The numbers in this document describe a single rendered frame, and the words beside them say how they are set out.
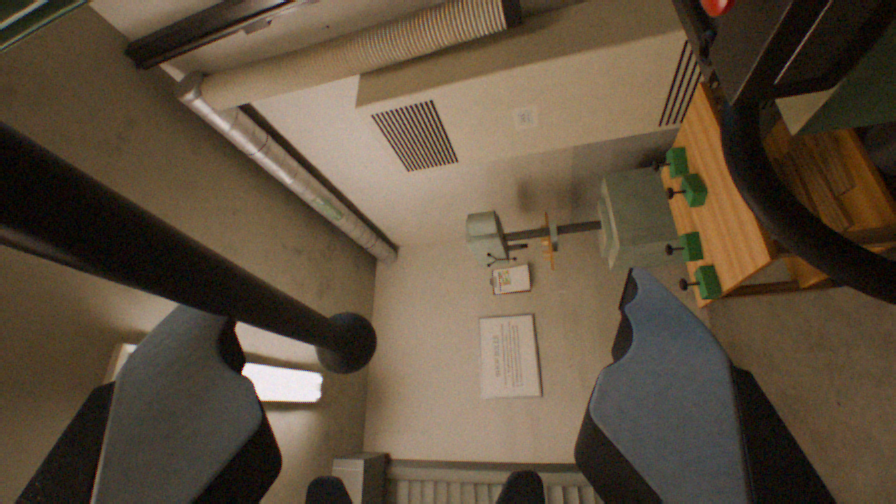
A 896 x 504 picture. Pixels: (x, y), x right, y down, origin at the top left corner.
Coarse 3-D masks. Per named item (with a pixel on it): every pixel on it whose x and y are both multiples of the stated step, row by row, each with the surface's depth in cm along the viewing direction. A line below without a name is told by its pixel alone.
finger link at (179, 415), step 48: (192, 336) 8; (144, 384) 7; (192, 384) 7; (240, 384) 7; (144, 432) 6; (192, 432) 6; (240, 432) 6; (96, 480) 5; (144, 480) 5; (192, 480) 5; (240, 480) 6
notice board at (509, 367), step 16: (480, 320) 294; (496, 320) 291; (512, 320) 287; (528, 320) 283; (480, 336) 289; (496, 336) 286; (512, 336) 282; (528, 336) 279; (480, 352) 284; (496, 352) 281; (512, 352) 277; (528, 352) 274; (480, 368) 280; (496, 368) 276; (512, 368) 273; (528, 368) 269; (480, 384) 275; (496, 384) 272; (512, 384) 268; (528, 384) 265
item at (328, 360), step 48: (0, 144) 4; (0, 192) 4; (48, 192) 4; (96, 192) 5; (0, 240) 4; (48, 240) 5; (96, 240) 5; (144, 240) 6; (192, 240) 7; (144, 288) 6; (192, 288) 7; (240, 288) 9; (288, 336) 13; (336, 336) 16
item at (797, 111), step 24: (888, 48) 14; (864, 72) 15; (888, 72) 15; (816, 96) 18; (840, 96) 17; (864, 96) 17; (888, 96) 17; (792, 120) 20; (816, 120) 19; (840, 120) 19; (864, 120) 19; (888, 120) 19
